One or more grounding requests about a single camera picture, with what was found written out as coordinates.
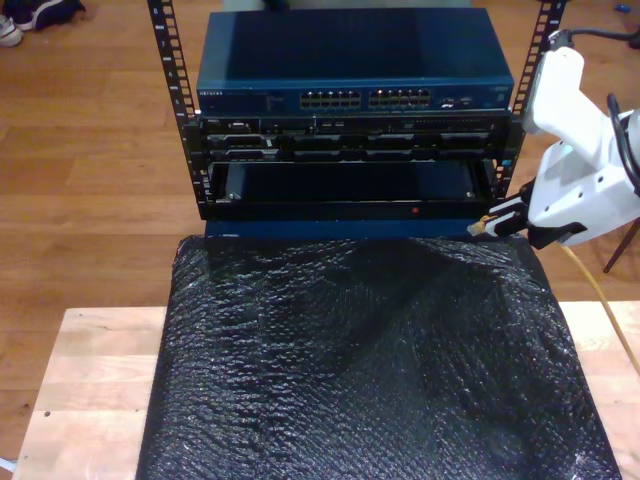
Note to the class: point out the black rack server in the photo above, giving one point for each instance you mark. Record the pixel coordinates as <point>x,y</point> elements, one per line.
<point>350,142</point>

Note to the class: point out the small blue floor object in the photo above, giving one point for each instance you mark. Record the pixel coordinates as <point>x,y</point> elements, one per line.
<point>621,8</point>

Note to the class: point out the black bubble wrap mat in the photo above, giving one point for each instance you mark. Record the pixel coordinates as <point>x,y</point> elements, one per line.
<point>350,400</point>

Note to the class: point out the dark sneaker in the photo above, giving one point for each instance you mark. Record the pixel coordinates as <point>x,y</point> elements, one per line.
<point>50,15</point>

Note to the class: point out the white sneaker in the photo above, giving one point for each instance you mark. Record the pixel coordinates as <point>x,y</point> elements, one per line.
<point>9,32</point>

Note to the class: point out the black perforated rack post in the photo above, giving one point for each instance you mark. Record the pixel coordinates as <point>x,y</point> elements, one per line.
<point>555,17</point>
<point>165,50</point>

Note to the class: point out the blue network switch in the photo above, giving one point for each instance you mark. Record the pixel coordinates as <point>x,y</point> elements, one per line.
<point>350,50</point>

